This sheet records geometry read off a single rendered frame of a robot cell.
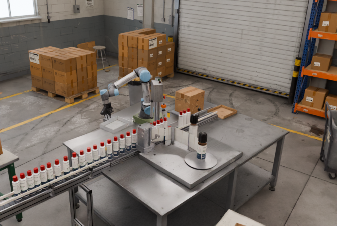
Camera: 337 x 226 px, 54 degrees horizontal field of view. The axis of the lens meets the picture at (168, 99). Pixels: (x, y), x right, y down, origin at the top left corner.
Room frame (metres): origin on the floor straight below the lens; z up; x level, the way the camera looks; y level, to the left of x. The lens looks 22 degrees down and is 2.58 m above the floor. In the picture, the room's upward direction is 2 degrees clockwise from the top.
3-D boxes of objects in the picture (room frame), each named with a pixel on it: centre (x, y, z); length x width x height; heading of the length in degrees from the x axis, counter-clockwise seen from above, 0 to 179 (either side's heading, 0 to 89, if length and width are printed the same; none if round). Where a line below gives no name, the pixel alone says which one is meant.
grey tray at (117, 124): (3.22, 0.56, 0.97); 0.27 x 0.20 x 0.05; 146
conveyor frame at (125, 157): (3.25, -0.02, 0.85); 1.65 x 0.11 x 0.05; 136
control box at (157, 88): (3.23, 0.12, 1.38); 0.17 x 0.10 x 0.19; 11
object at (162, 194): (3.28, -0.18, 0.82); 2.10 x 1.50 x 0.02; 136
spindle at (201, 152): (2.71, -0.33, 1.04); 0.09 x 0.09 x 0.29
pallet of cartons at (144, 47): (7.69, 0.55, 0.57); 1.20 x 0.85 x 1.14; 148
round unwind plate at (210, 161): (2.71, -0.33, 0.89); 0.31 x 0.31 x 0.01
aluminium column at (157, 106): (3.32, 0.12, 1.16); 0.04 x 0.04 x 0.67; 46
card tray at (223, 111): (3.97, -0.71, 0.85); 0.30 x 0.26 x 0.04; 136
